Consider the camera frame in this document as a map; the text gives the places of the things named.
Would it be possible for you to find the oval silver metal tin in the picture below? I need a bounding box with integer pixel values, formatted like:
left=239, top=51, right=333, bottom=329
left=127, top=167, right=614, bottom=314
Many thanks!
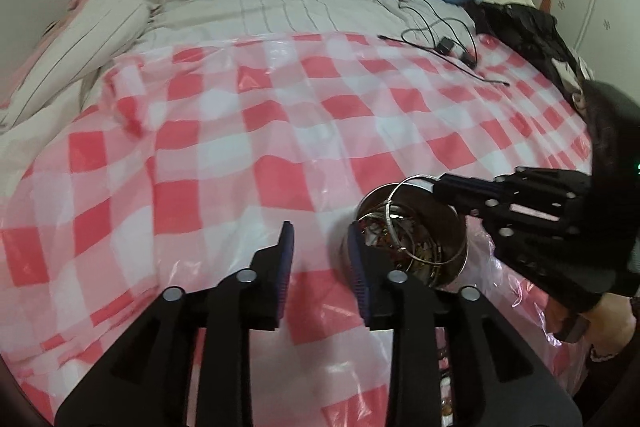
left=342, top=184, right=469, bottom=294

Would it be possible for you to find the thin silver bangle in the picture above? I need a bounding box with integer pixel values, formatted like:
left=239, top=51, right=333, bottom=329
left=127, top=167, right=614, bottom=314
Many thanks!
left=389, top=175, right=453, bottom=258

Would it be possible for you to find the white striped blanket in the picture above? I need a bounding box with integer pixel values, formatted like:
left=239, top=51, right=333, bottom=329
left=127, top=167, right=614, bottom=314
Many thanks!
left=0, top=0, right=481, bottom=138

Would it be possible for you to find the gold cord bracelet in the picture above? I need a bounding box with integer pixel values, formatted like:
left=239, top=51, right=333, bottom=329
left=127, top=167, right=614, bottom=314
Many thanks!
left=407, top=247, right=453, bottom=270

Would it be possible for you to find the wide carved silver bangle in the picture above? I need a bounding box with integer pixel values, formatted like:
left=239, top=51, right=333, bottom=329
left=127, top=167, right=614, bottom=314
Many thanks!
left=357, top=204, right=418, bottom=255

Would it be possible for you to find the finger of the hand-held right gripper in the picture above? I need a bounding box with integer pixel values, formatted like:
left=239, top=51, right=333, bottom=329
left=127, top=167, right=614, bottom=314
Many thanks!
left=432, top=167, right=591, bottom=208
left=432, top=189, right=576, bottom=253

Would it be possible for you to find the black cable with adapters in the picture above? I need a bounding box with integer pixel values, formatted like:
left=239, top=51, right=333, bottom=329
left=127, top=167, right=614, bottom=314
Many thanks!
left=377, top=0, right=511, bottom=88

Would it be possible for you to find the dark fuzzy cloth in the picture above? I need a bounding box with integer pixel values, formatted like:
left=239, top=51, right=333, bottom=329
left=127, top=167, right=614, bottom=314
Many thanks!
left=582, top=79, right=640, bottom=180

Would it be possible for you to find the person's right hand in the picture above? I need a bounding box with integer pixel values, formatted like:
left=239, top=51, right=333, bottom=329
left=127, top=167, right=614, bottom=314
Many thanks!
left=582, top=292, right=638, bottom=360

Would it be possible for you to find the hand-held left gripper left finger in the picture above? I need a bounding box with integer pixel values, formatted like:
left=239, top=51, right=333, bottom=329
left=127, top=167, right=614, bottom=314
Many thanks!
left=54, top=221, right=296, bottom=427

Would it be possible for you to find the black jacket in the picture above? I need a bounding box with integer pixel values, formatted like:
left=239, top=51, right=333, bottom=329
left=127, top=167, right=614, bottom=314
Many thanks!
left=465, top=0, right=586, bottom=102

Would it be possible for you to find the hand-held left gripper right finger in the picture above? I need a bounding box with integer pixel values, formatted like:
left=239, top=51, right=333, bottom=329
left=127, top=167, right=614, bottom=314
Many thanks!
left=348, top=223, right=583, bottom=427

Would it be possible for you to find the red white checkered plastic sheet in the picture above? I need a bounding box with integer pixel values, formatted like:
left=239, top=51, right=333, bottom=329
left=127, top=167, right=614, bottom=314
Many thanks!
left=0, top=32, right=596, bottom=427

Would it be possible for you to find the white patterned cloth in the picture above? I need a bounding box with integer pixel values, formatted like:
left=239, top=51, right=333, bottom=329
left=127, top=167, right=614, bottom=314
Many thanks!
left=570, top=57, right=593, bottom=108

